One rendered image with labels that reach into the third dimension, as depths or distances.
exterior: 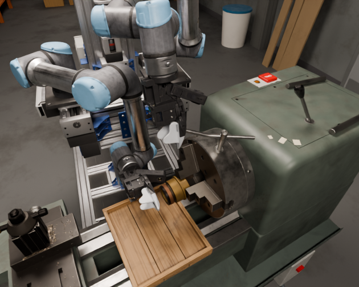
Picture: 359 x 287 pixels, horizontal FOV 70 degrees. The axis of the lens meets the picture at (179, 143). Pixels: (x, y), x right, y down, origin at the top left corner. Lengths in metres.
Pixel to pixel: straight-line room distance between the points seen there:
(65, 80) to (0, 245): 0.63
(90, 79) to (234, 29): 4.29
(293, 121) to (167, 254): 0.66
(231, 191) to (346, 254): 1.57
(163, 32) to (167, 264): 0.76
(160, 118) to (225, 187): 0.33
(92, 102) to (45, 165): 1.98
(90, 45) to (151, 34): 0.91
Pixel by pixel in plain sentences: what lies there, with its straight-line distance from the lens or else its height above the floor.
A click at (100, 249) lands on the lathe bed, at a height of 0.85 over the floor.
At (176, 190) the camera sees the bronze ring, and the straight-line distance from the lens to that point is 0.89.
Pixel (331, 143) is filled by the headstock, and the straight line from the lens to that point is 0.98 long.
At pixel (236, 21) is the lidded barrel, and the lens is 4.98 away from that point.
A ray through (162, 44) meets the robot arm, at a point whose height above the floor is 1.60.
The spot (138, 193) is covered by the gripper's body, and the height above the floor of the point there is 1.06.
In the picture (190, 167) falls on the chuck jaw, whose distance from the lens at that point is 0.92.
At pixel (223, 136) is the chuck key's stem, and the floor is 1.30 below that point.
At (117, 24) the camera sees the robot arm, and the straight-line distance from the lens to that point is 0.71.
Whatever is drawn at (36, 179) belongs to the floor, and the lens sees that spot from 2.73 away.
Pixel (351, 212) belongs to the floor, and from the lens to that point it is 2.58.
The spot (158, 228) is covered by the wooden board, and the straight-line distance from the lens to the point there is 1.07.
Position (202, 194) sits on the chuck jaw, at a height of 1.10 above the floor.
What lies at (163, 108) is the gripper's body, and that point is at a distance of 0.62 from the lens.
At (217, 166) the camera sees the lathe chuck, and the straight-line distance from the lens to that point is 0.83.
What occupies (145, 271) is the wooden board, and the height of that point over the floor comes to 0.89.
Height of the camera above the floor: 1.81
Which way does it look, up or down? 41 degrees down
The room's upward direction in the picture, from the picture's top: straight up
